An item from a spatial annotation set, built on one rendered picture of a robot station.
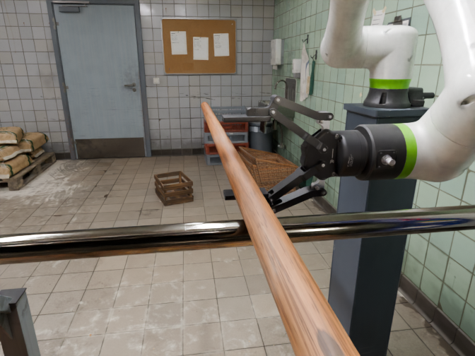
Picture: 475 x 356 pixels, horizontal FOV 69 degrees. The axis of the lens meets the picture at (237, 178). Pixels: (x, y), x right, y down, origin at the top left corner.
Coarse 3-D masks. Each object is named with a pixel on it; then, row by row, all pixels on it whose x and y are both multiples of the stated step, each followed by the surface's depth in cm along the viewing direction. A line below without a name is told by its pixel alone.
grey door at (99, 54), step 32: (64, 0) 437; (96, 0) 442; (128, 0) 448; (64, 32) 450; (96, 32) 456; (128, 32) 461; (64, 64) 462; (96, 64) 468; (128, 64) 473; (64, 96) 473; (96, 96) 480; (128, 96) 486; (96, 128) 494; (128, 128) 500
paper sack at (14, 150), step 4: (8, 144) 396; (12, 144) 402; (0, 148) 380; (4, 148) 384; (8, 148) 389; (12, 148) 393; (16, 148) 399; (0, 152) 375; (4, 152) 380; (8, 152) 386; (12, 152) 391; (16, 152) 397; (20, 152) 403; (0, 156) 374; (4, 156) 378; (8, 156) 383; (12, 156) 388; (0, 160) 376
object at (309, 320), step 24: (216, 120) 85; (216, 144) 64; (240, 168) 45; (240, 192) 38; (264, 216) 31; (264, 240) 27; (288, 240) 27; (264, 264) 25; (288, 264) 23; (288, 288) 21; (312, 288) 21; (288, 312) 20; (312, 312) 19; (288, 336) 19; (312, 336) 17; (336, 336) 17
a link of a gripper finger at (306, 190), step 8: (296, 192) 58; (304, 192) 57; (312, 192) 56; (320, 192) 56; (280, 200) 58; (288, 200) 56; (296, 200) 56; (304, 200) 57; (272, 208) 56; (280, 208) 56
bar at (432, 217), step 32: (192, 224) 37; (224, 224) 37; (288, 224) 37; (320, 224) 38; (352, 224) 38; (384, 224) 39; (416, 224) 39; (448, 224) 40; (0, 256) 33; (32, 256) 34; (64, 256) 34; (96, 256) 35; (0, 320) 57; (32, 320) 64; (32, 352) 63
